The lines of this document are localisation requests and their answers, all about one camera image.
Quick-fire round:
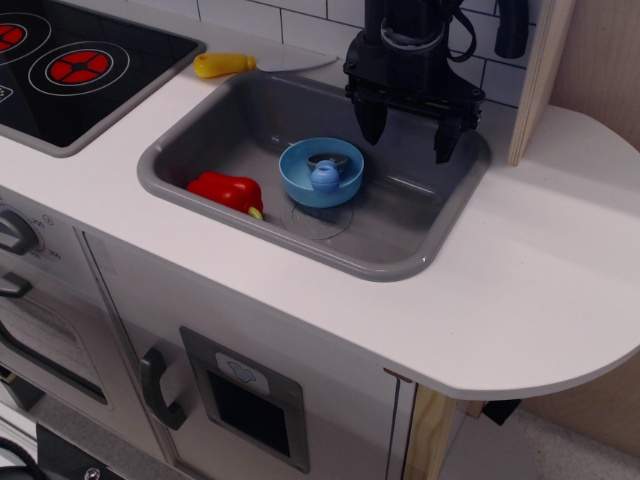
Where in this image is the dark grey cabinet handle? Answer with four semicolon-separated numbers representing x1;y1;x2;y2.
139;348;186;431

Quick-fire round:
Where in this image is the black toy stovetop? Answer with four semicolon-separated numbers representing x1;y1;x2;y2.
1;1;204;158

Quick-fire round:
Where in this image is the blue plastic bowl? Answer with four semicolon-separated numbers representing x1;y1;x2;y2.
279;137;364;208

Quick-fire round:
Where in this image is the grey ice dispenser panel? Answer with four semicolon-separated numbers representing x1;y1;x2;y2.
180;327;310;474

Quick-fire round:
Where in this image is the black cable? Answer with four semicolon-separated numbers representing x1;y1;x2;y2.
447;7;476;64

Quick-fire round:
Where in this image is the black oven door handle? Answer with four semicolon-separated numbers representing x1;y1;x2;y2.
0;272;32;298

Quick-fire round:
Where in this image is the black toy faucet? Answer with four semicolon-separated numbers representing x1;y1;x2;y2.
494;0;529;59

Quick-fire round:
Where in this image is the red toy bell pepper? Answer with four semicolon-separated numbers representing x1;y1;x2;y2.
186;171;264;220

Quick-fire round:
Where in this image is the blue handled metal spoon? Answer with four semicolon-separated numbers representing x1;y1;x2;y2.
307;153;348;194

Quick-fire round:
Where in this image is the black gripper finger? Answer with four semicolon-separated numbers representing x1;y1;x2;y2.
354;98;387;145
434;115;467;164

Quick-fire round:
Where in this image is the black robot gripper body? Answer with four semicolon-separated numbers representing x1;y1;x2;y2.
344;19;484;124

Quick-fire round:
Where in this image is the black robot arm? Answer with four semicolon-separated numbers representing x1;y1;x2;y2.
343;1;485;164

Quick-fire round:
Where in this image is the wooden side post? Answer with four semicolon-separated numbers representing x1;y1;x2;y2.
507;0;575;166

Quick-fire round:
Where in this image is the toy oven door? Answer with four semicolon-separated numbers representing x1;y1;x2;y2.
1;261;115;411

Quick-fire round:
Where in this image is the grey plastic sink basin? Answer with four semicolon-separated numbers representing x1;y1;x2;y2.
137;72;490;281

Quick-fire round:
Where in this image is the grey oven knob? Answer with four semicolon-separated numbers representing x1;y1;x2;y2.
1;210;38;255

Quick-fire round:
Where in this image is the yellow handled toy knife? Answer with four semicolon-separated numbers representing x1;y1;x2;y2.
193;52;337;79

